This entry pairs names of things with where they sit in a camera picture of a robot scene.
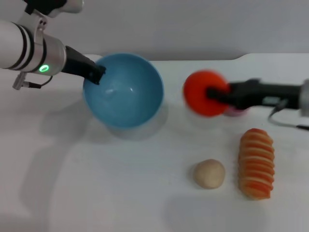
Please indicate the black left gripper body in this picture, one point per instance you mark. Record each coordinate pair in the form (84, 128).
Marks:
(77, 62)

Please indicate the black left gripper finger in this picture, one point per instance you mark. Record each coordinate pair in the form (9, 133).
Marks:
(96, 73)

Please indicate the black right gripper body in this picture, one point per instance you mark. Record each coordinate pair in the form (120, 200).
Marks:
(260, 94)

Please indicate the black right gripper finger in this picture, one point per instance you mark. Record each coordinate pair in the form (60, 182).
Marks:
(218, 93)

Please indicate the orange toy fruit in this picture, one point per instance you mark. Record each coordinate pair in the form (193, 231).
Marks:
(195, 94)

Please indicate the blue bowl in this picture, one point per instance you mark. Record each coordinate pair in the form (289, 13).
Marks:
(125, 96)

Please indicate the pink round bun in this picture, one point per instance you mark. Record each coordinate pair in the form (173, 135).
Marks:
(237, 113)

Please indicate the orange striped bread loaf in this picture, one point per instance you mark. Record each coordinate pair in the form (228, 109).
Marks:
(256, 166)

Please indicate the beige round bun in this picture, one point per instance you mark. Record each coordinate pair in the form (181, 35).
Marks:
(209, 174)

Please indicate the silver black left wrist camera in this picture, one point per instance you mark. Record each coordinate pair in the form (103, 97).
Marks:
(53, 6)

